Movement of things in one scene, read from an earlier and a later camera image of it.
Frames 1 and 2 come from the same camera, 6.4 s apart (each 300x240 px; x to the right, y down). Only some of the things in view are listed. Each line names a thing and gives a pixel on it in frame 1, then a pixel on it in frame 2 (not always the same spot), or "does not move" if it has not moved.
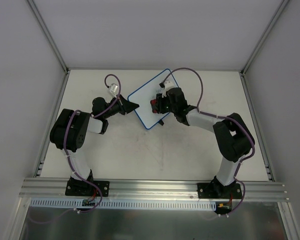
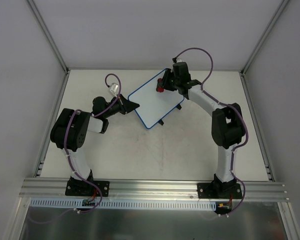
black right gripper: (160, 103) to (170, 80)
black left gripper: (122, 105) does not move
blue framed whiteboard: (143, 97) does not move
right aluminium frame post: (278, 13) does not move
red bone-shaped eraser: (153, 102) to (159, 87)
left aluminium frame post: (48, 33) does not move
